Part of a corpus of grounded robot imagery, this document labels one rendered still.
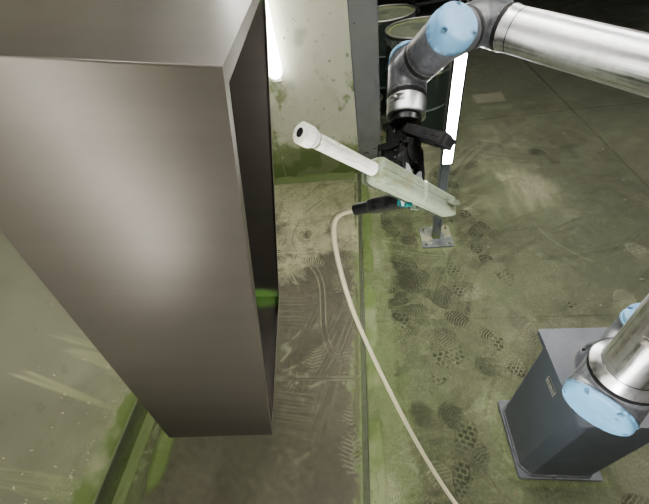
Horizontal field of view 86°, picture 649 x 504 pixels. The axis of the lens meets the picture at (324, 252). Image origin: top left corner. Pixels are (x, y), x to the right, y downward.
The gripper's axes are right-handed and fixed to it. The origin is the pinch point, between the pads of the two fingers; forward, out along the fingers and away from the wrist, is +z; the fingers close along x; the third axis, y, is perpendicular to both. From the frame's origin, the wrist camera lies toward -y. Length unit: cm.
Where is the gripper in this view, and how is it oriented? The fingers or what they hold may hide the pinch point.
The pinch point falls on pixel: (411, 201)
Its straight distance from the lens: 79.7
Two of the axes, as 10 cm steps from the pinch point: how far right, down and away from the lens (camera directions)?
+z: -0.6, 9.9, -1.4
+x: -6.8, -1.4, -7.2
